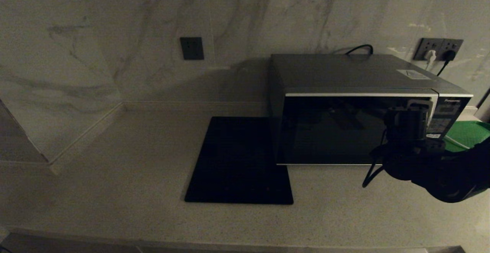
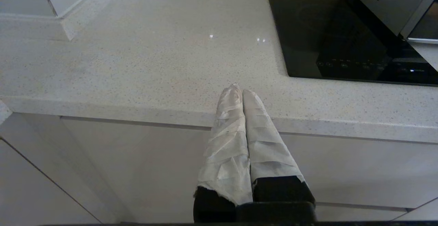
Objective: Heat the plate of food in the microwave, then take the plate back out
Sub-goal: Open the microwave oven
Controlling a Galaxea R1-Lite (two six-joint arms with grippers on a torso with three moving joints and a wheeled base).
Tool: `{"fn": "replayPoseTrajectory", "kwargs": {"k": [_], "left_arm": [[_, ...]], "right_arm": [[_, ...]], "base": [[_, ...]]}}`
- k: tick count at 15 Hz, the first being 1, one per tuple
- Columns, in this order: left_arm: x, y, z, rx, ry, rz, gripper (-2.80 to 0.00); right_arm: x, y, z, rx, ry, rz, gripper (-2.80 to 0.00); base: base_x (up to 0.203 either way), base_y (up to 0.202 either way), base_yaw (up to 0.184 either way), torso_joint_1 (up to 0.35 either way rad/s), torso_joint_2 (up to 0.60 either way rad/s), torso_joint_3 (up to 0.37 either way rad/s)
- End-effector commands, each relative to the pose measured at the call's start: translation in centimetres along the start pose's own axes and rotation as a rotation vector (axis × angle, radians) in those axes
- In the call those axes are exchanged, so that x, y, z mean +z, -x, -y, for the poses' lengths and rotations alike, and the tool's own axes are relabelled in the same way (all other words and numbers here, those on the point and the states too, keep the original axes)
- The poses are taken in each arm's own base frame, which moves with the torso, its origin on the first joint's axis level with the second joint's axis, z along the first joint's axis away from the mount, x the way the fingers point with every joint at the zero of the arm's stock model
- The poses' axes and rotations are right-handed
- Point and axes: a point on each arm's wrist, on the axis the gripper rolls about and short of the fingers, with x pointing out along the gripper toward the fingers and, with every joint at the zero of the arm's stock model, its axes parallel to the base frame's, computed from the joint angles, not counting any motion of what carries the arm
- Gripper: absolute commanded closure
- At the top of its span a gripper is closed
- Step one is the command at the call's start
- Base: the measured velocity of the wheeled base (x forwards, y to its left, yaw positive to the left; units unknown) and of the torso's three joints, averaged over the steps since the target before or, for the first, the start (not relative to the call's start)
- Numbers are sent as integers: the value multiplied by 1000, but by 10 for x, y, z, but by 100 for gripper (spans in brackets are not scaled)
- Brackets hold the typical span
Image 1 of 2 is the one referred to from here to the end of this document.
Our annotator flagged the dark glass microwave door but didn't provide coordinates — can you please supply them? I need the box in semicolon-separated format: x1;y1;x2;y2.
276;91;439;166

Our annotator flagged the silver microwave oven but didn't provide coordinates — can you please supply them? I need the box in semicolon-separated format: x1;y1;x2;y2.
267;54;474;166

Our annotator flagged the white label sticker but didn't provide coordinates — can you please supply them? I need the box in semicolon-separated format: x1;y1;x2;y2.
396;69;430;80

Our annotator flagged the green plastic tray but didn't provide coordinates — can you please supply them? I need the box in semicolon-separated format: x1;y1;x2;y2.
444;121;490;153

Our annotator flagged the black induction cooktop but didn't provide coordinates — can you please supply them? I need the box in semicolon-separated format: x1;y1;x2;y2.
185;117;294;205

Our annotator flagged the dark double wall socket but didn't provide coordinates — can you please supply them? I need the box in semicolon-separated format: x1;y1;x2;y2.
413;38;464;62

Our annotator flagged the black power cable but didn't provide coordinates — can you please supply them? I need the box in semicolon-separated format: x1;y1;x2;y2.
345;45;450;77

